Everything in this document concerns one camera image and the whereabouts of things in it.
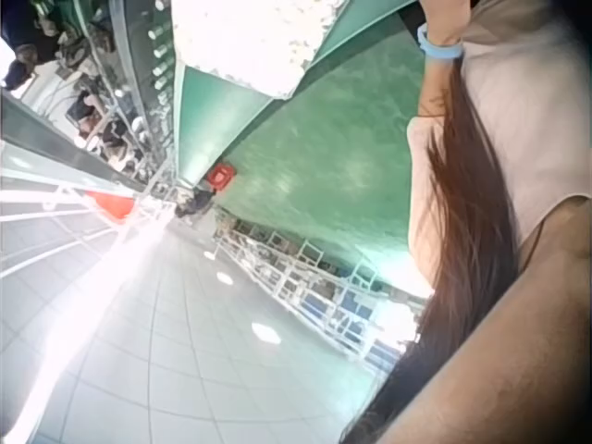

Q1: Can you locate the person's left hand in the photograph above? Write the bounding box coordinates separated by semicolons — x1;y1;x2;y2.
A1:
421;0;474;47

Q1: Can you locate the light blue wrist band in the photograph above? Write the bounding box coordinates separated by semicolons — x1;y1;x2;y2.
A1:
416;22;465;62

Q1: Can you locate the green work table white top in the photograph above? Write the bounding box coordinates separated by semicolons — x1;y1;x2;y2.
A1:
168;0;425;191

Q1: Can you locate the red stool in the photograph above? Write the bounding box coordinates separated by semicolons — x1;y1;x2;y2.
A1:
205;161;237;191

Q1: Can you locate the row of white metal racks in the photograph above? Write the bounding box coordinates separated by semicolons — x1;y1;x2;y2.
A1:
213;216;420;374

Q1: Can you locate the grey shelf rack with spools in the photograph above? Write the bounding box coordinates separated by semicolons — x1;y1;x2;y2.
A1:
104;0;179;186

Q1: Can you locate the orange red panel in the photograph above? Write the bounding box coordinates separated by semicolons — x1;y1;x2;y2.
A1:
85;189;140;222

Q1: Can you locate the white metal rail frame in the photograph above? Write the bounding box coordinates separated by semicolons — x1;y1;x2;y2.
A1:
0;183;140;281

